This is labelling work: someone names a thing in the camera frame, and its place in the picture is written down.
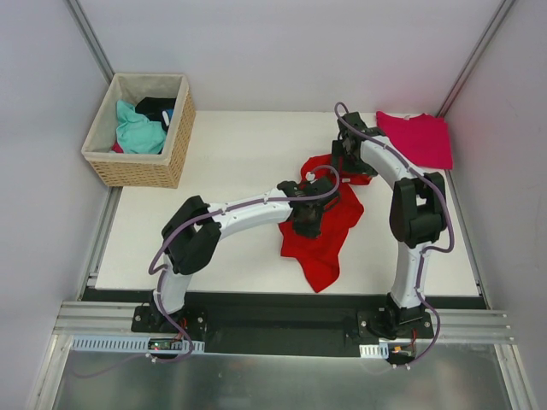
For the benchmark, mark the slotted cable duct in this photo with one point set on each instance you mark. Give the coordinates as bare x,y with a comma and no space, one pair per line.
136,345
378,351

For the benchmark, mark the black printed t shirt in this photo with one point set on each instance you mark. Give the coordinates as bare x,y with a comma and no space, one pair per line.
157,109

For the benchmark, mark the left slotted cable duct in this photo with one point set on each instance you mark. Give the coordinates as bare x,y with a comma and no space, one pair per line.
136,345

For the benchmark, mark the wicker laundry basket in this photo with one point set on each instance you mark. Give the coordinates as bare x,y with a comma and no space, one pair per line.
162,170

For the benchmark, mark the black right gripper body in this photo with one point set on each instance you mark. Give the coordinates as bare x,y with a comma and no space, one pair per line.
345,160

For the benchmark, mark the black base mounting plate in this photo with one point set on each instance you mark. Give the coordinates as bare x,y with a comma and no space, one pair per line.
283,324

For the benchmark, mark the teal t shirt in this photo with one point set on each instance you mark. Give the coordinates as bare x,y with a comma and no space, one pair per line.
135,134

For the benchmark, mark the left aluminium corner post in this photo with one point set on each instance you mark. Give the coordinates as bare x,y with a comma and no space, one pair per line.
90,37

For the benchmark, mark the magenta t shirt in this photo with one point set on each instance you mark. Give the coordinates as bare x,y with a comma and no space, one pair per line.
423,139

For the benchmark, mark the right aluminium corner post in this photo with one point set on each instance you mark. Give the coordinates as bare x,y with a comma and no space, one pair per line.
494,24

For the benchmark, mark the red t shirt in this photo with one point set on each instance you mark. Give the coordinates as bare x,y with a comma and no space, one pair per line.
318,257

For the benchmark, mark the aluminium frame rail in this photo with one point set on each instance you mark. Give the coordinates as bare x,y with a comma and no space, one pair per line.
451,325

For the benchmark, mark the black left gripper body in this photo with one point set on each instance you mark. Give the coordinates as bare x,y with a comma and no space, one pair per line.
308,219

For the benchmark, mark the right slotted cable duct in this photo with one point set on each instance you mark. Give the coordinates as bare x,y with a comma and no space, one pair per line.
378,351

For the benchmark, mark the aluminium corner post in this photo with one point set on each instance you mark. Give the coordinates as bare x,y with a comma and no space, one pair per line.
494,24
90,37

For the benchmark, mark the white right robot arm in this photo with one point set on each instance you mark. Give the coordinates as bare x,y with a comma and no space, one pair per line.
419,218

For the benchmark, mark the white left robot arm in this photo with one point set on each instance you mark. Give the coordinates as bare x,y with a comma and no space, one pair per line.
190,238

